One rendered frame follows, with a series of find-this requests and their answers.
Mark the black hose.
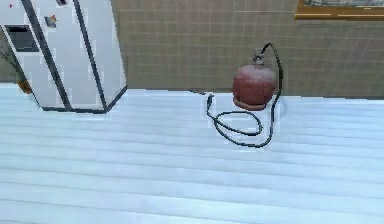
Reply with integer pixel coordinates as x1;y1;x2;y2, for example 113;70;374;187
189;41;284;149

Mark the white fridge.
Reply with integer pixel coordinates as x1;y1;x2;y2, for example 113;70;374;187
0;0;129;115

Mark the red gas cylinder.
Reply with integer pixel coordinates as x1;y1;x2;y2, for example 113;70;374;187
232;48;278;112

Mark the wooden framed picture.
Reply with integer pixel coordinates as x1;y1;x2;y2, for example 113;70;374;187
294;0;384;22

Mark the house plant in brown pot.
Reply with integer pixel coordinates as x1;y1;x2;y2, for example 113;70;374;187
0;46;33;95

